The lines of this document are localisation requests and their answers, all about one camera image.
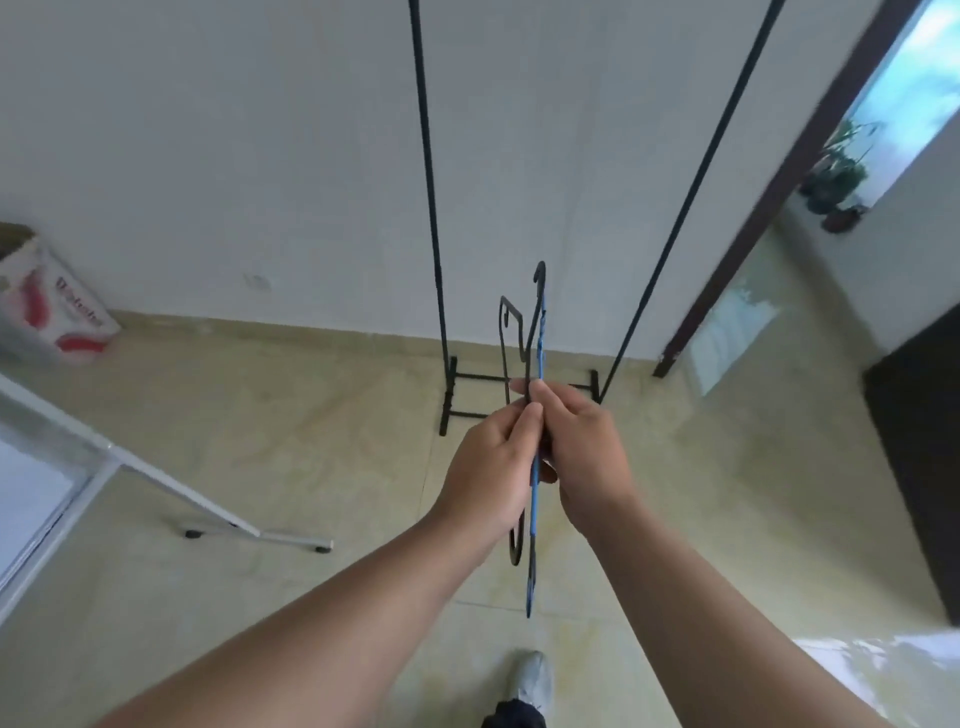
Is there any person's right hand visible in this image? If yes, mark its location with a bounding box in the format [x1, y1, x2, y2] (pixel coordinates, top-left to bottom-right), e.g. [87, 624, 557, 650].
[509, 377, 647, 538]

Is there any person's left hand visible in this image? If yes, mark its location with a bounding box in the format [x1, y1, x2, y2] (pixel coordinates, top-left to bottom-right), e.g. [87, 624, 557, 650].
[431, 401, 561, 561]

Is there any blue wire hanger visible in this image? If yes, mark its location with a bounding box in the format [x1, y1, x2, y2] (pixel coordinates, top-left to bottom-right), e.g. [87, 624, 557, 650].
[524, 260, 550, 620]

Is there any black plastic hanger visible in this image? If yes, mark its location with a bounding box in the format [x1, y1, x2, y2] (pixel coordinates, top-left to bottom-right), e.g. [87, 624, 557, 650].
[498, 294, 545, 569]

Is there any black metal clothes rack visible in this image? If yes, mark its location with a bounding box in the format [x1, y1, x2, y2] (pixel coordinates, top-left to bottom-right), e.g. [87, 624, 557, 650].
[407, 0, 787, 438]

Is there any person's right forearm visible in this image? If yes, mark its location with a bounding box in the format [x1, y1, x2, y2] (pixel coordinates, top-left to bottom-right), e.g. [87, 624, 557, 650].
[583, 494, 894, 728]

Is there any person's left forearm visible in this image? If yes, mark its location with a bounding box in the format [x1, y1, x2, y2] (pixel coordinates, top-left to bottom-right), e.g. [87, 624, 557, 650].
[89, 513, 526, 728]

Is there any person's grey shoe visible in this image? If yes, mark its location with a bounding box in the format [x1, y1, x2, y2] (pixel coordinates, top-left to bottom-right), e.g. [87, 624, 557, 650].
[508, 650, 554, 710]

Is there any person's black trouser leg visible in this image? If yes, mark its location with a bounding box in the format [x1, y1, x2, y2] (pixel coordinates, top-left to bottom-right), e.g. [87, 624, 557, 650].
[479, 697, 549, 728]

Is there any dark brown door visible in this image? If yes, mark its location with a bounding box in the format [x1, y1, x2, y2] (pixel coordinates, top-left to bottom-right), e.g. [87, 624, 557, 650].
[862, 299, 960, 628]

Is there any large potted plant dark pot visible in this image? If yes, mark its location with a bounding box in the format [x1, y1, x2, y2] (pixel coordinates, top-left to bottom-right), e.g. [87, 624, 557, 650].
[798, 119, 886, 235]

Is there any white whiteboard on stand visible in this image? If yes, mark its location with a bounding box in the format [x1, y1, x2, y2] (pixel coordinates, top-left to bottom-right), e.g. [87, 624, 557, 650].
[0, 374, 335, 624]

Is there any white box with red print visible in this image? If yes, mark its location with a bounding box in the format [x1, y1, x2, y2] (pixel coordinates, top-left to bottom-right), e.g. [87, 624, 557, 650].
[0, 222, 123, 367]

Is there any window with white sill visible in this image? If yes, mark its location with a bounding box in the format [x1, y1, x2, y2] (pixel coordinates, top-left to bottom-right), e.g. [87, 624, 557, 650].
[843, 0, 960, 215]

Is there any dark brown door frame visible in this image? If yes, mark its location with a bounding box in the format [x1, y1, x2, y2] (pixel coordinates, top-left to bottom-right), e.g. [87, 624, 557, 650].
[652, 0, 925, 380]

